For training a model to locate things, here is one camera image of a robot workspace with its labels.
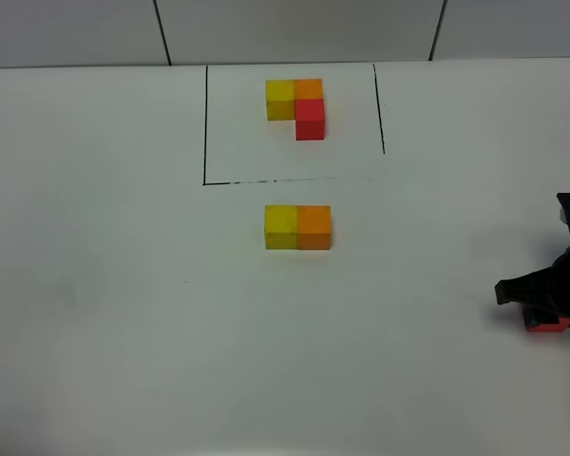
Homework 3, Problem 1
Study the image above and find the red template block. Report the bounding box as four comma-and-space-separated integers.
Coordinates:
294, 99, 326, 141

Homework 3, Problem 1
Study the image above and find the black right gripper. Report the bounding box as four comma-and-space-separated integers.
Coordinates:
495, 246, 570, 327

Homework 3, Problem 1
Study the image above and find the orange template block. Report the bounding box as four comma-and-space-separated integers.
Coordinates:
294, 79, 324, 100

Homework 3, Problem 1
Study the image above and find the yellow template block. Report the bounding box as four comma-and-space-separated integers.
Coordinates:
265, 80, 295, 122

